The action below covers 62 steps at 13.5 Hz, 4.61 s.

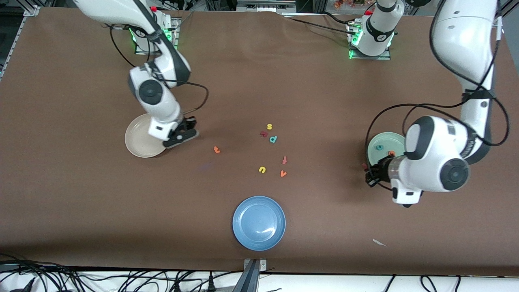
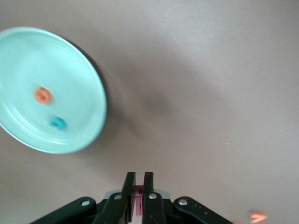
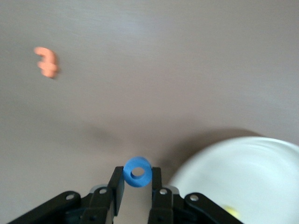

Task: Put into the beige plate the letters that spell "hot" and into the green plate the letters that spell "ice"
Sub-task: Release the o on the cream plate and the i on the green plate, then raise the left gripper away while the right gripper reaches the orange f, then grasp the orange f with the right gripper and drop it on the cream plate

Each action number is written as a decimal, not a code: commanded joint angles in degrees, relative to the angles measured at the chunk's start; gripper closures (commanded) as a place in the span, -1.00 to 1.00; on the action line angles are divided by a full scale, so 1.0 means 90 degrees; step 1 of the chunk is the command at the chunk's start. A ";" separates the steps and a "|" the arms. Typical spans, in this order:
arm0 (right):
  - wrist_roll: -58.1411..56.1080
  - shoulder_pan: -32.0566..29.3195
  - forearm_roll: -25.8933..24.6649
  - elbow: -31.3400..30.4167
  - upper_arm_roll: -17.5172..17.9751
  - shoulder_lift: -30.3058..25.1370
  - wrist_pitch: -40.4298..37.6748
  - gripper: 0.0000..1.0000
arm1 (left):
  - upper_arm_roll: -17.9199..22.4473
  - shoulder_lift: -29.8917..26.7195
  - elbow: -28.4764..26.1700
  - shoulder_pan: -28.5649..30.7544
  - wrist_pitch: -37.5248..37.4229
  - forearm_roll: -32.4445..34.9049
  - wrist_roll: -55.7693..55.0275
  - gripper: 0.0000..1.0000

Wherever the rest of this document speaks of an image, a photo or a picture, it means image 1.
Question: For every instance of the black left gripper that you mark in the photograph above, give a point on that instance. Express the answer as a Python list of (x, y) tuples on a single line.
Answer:
[(379, 170)]

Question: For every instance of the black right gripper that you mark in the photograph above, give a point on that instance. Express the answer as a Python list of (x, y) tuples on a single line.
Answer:
[(189, 125)]

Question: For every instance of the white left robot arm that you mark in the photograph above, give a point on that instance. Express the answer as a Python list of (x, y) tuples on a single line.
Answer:
[(462, 32)]

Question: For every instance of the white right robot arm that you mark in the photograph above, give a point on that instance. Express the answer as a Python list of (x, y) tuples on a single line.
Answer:
[(156, 97)]

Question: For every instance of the green ceramic plate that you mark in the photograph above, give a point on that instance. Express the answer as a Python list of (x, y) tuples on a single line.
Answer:
[(385, 140)]

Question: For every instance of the beige brown ceramic plate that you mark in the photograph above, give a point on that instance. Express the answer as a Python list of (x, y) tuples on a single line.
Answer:
[(138, 140)]

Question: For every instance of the white paper scrap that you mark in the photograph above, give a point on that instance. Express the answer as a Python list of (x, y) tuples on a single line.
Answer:
[(378, 242)]

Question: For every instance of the blue ceramic plate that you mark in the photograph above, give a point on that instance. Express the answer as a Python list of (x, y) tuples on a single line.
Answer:
[(258, 223)]

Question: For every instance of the grey power strip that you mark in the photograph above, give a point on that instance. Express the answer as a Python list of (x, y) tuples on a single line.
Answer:
[(265, 5)]

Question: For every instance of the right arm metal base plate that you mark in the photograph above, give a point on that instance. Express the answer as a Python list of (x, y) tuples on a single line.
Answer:
[(173, 36)]

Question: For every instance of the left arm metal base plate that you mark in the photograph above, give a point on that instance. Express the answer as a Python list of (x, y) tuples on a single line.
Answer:
[(369, 57)]

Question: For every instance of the grey metal mount bracket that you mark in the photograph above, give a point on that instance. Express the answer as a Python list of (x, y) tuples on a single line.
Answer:
[(254, 269)]

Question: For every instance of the aluminium frame profile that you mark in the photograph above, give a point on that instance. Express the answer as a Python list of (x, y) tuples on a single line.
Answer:
[(502, 10), (16, 36)]

